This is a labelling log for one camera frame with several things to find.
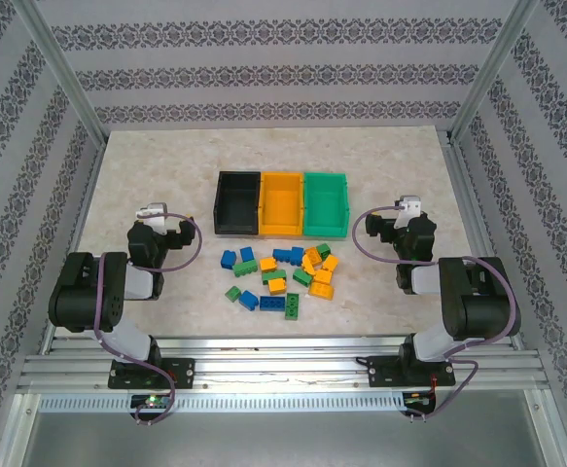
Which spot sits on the small green lego brick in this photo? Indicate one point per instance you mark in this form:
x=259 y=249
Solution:
x=233 y=293

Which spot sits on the yellow sloped lego brick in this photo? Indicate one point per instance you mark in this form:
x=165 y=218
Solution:
x=307 y=267

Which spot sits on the long blue lego brick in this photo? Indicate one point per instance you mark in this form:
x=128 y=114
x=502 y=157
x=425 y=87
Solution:
x=281 y=254

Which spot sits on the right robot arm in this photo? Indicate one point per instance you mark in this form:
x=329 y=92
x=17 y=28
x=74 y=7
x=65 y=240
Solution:
x=482 y=311

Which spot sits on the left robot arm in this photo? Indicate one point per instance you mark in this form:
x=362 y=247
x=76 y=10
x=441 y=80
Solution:
x=83 y=292

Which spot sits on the green plastic bin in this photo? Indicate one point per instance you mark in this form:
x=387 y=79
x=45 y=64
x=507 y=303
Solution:
x=326 y=206

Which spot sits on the black plastic bin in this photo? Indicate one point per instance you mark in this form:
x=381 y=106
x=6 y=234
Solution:
x=237 y=209

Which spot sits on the yellow plastic bin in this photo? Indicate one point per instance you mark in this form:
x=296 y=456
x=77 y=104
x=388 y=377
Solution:
x=282 y=206

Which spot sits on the flat blue lego brick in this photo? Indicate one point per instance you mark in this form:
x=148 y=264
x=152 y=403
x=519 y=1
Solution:
x=272 y=303

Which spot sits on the flat green lego brick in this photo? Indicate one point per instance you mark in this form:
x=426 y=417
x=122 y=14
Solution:
x=292 y=306

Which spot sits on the aluminium mounting rails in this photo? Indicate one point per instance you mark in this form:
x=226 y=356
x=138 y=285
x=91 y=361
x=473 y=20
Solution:
x=283 y=370

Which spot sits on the grey metal panel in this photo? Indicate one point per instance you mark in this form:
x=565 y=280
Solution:
x=283 y=438

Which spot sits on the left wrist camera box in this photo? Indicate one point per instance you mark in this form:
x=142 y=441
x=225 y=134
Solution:
x=149 y=211

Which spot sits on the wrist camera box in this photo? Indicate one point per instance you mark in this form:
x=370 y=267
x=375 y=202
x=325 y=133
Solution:
x=149 y=211
x=409 y=206

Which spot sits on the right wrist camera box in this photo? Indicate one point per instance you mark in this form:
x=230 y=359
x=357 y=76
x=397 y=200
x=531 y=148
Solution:
x=409 y=206

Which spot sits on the aluminium side rail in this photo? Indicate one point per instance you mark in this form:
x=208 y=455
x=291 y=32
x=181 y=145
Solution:
x=467 y=194
x=87 y=194

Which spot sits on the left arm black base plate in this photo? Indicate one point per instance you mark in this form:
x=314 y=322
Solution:
x=186 y=372

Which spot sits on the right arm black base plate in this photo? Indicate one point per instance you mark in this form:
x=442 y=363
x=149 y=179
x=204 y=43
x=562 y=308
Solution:
x=380 y=372

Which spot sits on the aluminium frame post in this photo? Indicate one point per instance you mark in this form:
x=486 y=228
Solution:
x=494 y=68
x=60 y=68

